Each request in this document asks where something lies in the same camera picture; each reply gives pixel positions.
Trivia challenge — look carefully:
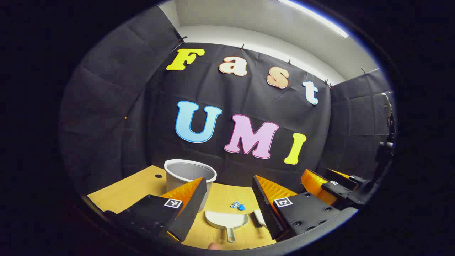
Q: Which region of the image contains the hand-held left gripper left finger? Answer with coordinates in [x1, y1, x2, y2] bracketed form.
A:
[103, 177, 207, 243]

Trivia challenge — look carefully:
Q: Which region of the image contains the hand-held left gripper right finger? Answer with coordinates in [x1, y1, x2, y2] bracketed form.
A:
[252, 175, 345, 242]

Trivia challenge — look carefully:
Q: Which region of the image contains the small grey broom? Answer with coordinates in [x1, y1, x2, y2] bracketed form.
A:
[253, 209, 269, 230]

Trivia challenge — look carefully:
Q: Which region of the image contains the grey dustpan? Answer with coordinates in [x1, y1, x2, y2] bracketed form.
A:
[205, 210, 249, 243]

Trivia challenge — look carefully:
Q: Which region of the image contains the grey garbage bin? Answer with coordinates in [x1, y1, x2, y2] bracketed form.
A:
[164, 159, 217, 212]

